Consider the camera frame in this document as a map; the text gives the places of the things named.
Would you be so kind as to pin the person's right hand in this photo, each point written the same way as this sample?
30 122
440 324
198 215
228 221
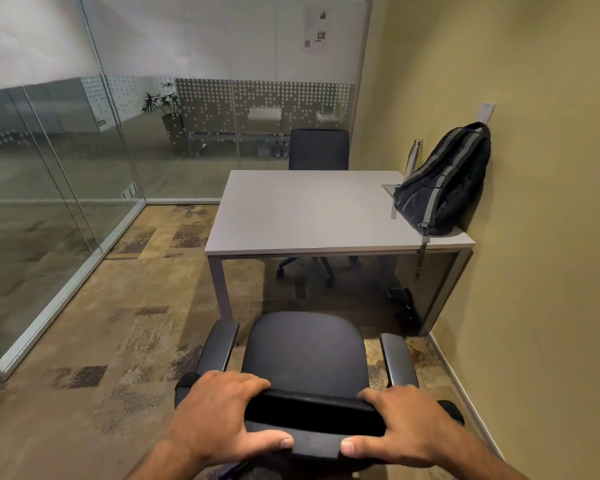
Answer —
420 429

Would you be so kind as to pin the person's left hand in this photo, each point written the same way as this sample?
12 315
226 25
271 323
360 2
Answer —
210 419

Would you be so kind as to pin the person's right thumb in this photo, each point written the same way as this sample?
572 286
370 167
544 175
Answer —
360 446

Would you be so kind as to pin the person's left thumb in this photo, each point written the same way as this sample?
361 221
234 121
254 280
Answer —
270 440

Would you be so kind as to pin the black office chair with armrests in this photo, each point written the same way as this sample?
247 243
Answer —
305 354

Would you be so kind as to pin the person's left forearm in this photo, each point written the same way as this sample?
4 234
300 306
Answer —
165 459

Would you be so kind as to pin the person's right forearm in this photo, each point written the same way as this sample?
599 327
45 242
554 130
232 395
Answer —
480 464

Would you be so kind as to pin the white office table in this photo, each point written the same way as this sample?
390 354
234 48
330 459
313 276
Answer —
310 209

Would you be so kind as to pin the black and grey backpack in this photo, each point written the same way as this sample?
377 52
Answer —
445 184

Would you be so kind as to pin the metal glass door hinge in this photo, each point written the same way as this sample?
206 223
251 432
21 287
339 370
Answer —
130 192

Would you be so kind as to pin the steel water bottle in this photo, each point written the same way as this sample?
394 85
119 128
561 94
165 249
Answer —
414 155

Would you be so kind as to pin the black armless office chair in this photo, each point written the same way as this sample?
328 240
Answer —
319 148

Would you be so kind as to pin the grey bench behind glass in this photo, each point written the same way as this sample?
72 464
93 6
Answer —
240 137

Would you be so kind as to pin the green potted plant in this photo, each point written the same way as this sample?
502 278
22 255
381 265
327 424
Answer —
166 107

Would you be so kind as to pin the paper poster on glass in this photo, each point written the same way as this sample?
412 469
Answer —
317 29

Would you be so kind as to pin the white wall plate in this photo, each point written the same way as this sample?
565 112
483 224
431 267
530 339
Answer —
486 112

